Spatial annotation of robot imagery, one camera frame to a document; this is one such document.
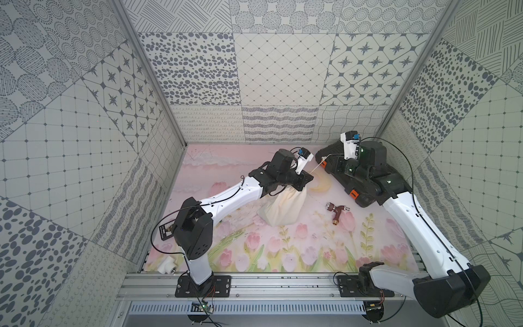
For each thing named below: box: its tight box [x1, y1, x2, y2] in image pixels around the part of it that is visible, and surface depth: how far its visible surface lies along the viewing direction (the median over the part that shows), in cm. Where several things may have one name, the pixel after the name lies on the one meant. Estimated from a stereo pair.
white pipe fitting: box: [157, 255, 178, 275], surface depth 77 cm
